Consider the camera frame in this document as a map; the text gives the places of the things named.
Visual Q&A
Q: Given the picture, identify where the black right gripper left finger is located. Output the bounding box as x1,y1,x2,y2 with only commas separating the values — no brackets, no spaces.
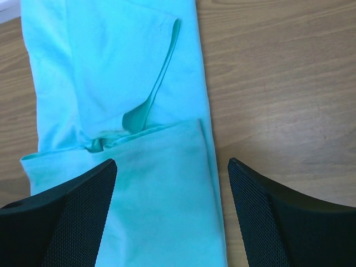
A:
1,159,117,266

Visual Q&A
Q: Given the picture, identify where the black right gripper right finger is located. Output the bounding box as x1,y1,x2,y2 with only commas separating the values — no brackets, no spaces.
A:
228,158,355,266

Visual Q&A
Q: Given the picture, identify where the teal t shirt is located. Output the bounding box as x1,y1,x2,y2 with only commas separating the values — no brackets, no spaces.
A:
21,1,228,266

